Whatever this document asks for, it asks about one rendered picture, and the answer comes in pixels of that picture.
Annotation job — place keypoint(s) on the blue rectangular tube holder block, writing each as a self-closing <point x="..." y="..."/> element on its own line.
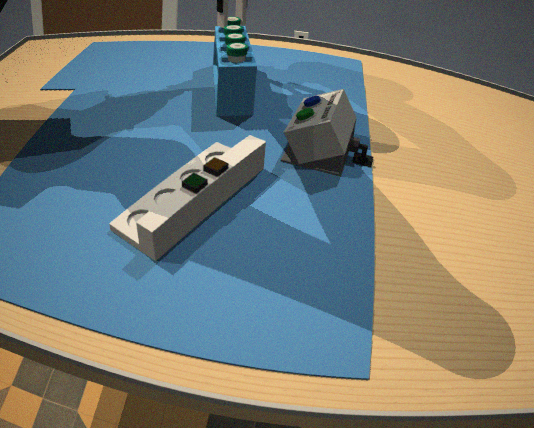
<point x="235" y="83"/>

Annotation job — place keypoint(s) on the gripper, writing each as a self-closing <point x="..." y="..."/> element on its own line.
<point x="222" y="12"/>

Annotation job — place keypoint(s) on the dark grey table edge trim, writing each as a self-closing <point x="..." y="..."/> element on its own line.
<point x="248" y="403"/>

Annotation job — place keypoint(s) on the grey control box with blue and green keys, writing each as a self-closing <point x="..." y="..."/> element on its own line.
<point x="325" y="132"/>

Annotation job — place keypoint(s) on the blue flat mat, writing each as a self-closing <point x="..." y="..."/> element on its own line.
<point x="279" y="277"/>

